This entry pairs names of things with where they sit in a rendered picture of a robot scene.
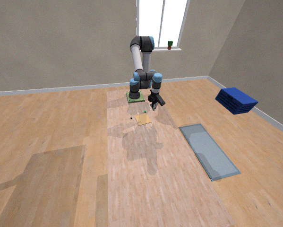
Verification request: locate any tan flat mat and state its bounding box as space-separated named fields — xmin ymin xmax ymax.
xmin=135 ymin=113 xmax=151 ymax=126

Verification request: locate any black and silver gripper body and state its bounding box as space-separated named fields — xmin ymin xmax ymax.
xmin=148 ymin=90 xmax=159 ymax=104

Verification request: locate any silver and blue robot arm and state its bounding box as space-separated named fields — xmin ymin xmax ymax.
xmin=129 ymin=36 xmax=163 ymax=99

